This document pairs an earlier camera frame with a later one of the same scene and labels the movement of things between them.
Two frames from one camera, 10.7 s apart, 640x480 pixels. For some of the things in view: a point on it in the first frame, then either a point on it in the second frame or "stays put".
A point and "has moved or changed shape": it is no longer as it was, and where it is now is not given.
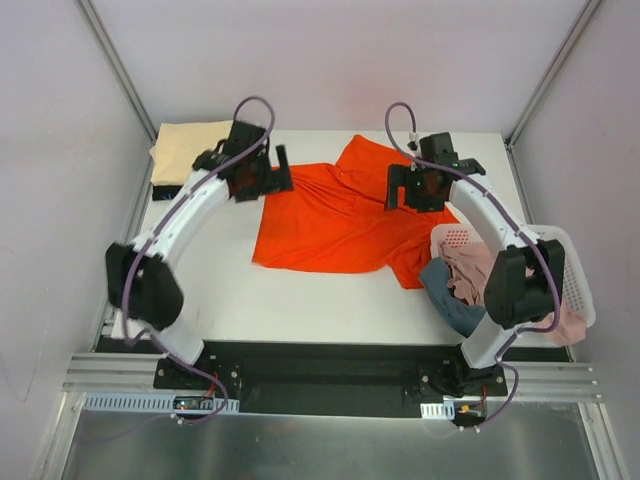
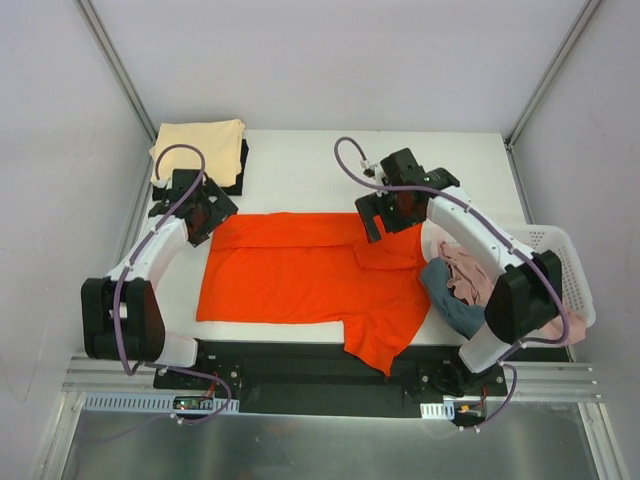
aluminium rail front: [117, 373] stays put
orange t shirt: [335, 219] has moved or changed shape
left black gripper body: [273, 176] to [215, 212]
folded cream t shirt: [178, 144] stays put
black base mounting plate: [326, 379] stays put
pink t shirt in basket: [471, 269] stays put
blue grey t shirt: [459, 315] stays put
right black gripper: [400, 185] to [373, 216]
